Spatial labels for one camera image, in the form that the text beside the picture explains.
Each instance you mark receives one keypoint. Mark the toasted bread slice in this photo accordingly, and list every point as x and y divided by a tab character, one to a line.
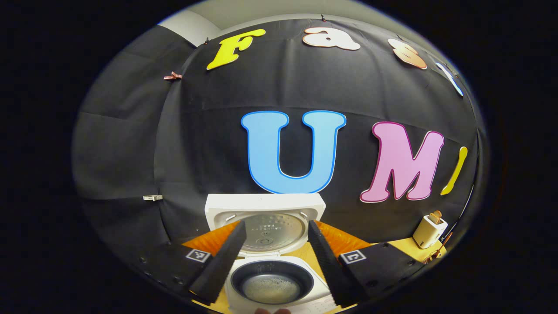
435	216

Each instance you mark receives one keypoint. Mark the white toaster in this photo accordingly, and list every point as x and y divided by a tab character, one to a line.
428	233

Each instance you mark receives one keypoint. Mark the copper clip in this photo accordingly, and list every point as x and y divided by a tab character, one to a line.
172	76

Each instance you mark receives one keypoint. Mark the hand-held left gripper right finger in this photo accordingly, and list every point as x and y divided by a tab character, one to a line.
329	266

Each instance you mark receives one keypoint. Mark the white rice cooker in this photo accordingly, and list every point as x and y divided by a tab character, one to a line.
266	203

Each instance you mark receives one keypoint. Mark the black backdrop cloth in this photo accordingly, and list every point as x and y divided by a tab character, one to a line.
209	144

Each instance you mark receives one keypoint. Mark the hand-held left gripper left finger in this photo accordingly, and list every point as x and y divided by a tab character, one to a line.
222	261

